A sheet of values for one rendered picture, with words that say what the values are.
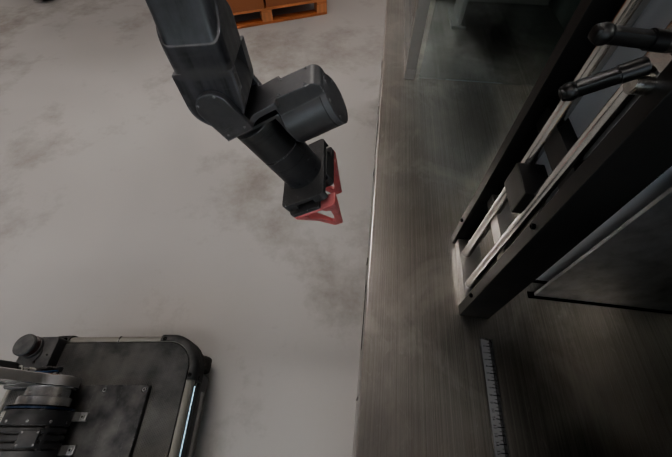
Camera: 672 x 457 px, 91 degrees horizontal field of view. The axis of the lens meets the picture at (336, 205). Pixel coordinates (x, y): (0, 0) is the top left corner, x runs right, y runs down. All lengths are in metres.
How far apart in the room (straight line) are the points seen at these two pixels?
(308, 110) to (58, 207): 2.10
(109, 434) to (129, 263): 0.81
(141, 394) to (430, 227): 1.06
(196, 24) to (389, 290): 0.49
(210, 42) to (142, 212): 1.79
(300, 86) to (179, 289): 1.48
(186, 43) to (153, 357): 1.20
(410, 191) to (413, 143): 0.15
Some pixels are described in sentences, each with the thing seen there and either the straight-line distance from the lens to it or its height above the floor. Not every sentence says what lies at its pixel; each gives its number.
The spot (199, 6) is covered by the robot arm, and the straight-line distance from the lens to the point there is 0.32.
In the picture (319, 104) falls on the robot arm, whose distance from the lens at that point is 0.36.
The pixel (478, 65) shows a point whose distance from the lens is 1.08.
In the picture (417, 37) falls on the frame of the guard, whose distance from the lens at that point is 1.00.
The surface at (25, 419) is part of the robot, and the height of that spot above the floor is 0.41.
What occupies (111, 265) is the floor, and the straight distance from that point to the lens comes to 1.96.
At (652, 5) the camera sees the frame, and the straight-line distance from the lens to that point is 0.41.
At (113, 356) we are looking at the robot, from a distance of 1.47.
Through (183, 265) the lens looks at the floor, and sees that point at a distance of 1.79.
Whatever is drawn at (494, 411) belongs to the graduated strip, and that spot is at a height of 0.90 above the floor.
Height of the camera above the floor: 1.47
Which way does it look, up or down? 54 degrees down
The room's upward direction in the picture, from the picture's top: straight up
